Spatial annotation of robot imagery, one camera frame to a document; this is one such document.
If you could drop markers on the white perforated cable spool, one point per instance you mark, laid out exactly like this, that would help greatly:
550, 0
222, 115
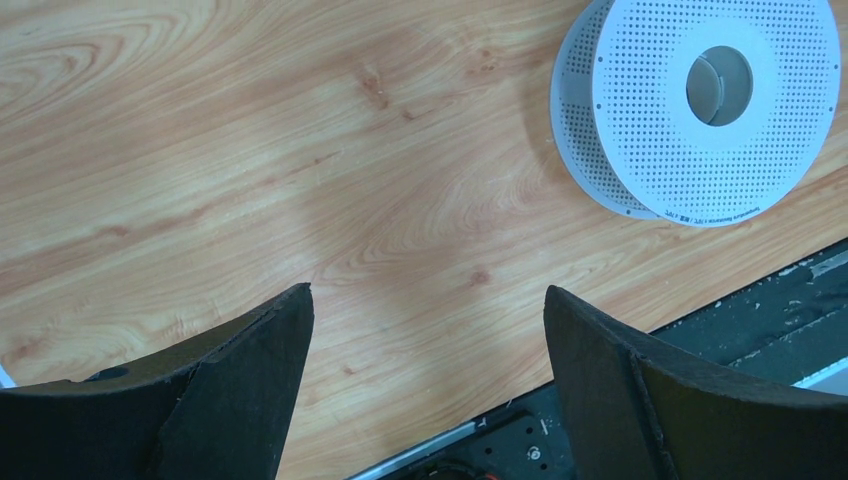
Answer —
701, 113

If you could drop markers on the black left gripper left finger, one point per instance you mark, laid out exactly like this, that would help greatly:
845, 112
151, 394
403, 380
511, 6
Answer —
215, 406

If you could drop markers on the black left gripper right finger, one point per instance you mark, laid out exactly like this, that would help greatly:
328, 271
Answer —
637, 407

